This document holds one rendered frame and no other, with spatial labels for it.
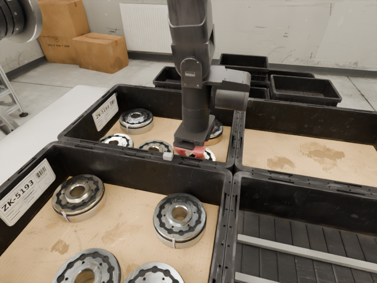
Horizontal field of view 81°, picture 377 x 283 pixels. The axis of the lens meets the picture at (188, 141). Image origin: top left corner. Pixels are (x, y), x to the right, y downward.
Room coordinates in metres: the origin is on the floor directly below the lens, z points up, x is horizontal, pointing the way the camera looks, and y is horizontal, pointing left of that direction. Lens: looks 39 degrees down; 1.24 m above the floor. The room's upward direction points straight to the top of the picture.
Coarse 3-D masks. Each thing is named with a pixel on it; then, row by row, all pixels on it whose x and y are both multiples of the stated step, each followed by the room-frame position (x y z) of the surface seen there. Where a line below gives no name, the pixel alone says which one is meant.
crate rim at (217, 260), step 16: (48, 144) 0.37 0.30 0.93; (64, 144) 0.37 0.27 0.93; (80, 144) 0.37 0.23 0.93; (32, 160) 0.32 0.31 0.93; (144, 160) 0.32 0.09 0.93; (160, 160) 0.32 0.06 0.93; (176, 160) 0.32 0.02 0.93; (16, 176) 0.28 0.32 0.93; (224, 176) 0.28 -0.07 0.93; (0, 192) 0.24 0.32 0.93; (224, 192) 0.24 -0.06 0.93; (224, 208) 0.22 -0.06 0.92; (224, 224) 0.18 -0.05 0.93; (224, 240) 0.16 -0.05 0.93
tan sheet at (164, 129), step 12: (156, 120) 0.61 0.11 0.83; (168, 120) 0.61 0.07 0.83; (180, 120) 0.61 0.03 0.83; (108, 132) 0.55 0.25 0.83; (120, 132) 0.55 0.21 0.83; (156, 132) 0.55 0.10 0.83; (168, 132) 0.55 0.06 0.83; (228, 132) 0.55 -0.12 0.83; (216, 144) 0.49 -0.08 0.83; (228, 144) 0.49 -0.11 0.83; (216, 156) 0.44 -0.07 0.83
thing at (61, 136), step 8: (112, 88) 0.64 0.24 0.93; (136, 88) 0.65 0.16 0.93; (144, 88) 0.64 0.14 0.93; (152, 88) 0.64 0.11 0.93; (160, 88) 0.64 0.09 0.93; (104, 96) 0.59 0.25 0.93; (96, 104) 0.54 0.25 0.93; (88, 112) 0.50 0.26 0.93; (80, 120) 0.46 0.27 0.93; (72, 128) 0.43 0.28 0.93; (232, 128) 0.43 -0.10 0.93; (64, 136) 0.40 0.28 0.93; (232, 136) 0.40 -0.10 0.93; (88, 144) 0.37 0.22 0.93; (96, 144) 0.37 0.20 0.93; (104, 144) 0.37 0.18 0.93; (112, 144) 0.37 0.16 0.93; (232, 144) 0.39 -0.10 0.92; (136, 152) 0.34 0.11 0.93; (144, 152) 0.34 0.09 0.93; (152, 152) 0.34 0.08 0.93; (160, 152) 0.34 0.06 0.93; (232, 152) 0.34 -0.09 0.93; (184, 160) 0.32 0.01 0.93; (192, 160) 0.32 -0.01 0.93; (200, 160) 0.32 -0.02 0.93; (208, 160) 0.32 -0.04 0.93; (232, 160) 0.32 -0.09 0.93; (232, 168) 0.31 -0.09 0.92
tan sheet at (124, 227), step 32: (128, 192) 0.32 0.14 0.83; (32, 224) 0.24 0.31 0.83; (64, 224) 0.24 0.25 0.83; (96, 224) 0.24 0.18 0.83; (128, 224) 0.24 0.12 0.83; (32, 256) 0.18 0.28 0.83; (64, 256) 0.18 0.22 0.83; (128, 256) 0.18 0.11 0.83; (160, 256) 0.18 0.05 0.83; (192, 256) 0.18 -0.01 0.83
